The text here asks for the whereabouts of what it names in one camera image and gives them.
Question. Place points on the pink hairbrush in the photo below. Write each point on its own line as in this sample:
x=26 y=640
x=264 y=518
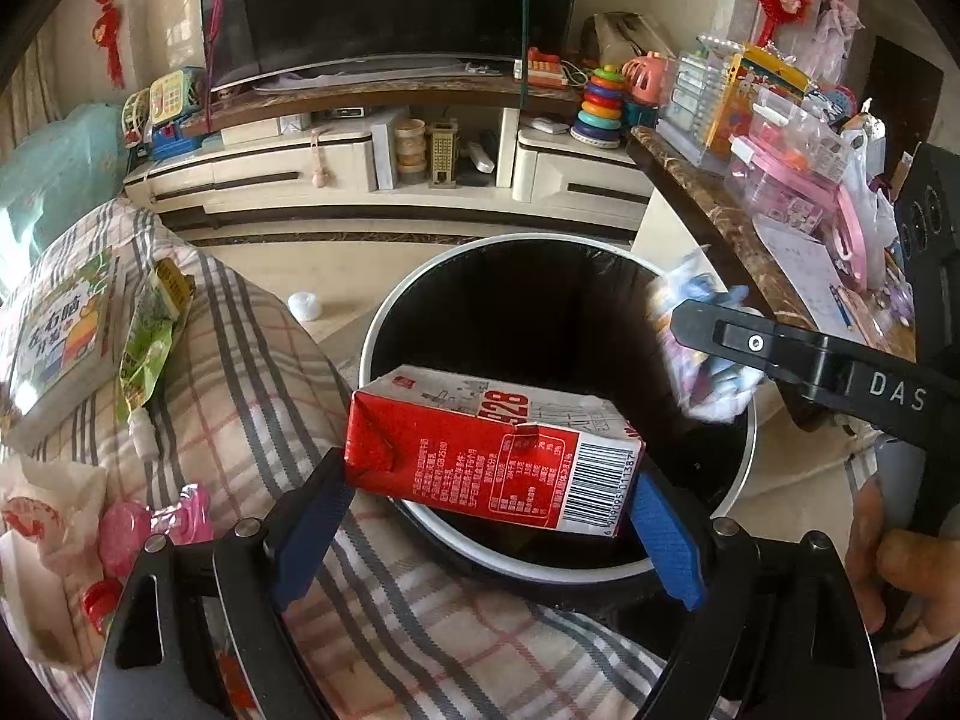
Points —
x=127 y=524

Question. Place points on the black flat screen television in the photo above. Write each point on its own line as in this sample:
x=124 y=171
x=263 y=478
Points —
x=254 y=38

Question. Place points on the green snack bag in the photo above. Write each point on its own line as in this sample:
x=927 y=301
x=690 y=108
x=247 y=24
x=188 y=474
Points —
x=158 y=319

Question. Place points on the red toy telephone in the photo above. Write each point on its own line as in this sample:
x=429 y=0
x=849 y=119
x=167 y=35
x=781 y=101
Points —
x=544 y=70

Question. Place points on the white trash bin black liner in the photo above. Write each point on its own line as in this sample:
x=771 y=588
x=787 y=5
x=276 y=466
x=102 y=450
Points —
x=566 y=314

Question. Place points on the teal covered appliance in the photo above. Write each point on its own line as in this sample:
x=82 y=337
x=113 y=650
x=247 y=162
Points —
x=53 y=179

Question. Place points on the red heart wall hanging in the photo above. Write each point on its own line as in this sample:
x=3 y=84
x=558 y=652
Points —
x=105 y=34

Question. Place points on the white tv cabinet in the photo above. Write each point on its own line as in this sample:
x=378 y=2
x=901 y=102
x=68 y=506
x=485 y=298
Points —
x=312 y=151

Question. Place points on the white tape roll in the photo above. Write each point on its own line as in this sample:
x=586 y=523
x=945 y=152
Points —
x=304 y=306

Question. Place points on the pink storage box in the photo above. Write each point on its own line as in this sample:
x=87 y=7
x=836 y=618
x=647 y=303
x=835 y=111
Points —
x=789 y=166

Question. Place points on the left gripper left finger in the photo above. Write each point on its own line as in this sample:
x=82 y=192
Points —
x=274 y=559

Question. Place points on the red milk carton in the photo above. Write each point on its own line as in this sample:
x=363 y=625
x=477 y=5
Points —
x=494 y=450

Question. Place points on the toy cash register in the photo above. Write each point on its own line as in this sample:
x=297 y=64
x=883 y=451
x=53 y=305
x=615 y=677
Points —
x=173 y=98

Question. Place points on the clear drawer organizer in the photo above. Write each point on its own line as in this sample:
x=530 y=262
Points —
x=700 y=86

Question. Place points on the stacked round tins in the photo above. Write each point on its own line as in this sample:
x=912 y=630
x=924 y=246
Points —
x=410 y=137

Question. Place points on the children's picture book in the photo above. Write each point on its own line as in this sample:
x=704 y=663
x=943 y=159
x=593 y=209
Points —
x=64 y=353

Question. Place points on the rainbow stacking ring toy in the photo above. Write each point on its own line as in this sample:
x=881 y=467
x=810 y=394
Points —
x=599 y=121

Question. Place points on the marble side counter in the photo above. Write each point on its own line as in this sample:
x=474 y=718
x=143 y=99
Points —
x=690 y=209

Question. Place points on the white paper sheet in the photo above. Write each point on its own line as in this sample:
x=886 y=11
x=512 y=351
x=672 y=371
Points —
x=810 y=271

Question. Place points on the person's right hand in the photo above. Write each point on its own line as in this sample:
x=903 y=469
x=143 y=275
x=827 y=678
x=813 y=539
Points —
x=917 y=564

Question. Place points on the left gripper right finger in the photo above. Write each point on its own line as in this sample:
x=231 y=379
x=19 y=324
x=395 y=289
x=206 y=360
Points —
x=693 y=555

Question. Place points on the plaid tablecloth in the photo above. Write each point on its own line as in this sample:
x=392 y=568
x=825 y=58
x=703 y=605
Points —
x=249 y=405

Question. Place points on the white red plastic bag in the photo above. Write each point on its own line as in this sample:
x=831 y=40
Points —
x=50 y=511

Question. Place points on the white blue wrapper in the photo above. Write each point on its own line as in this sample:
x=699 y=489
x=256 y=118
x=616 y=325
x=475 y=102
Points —
x=706 y=388

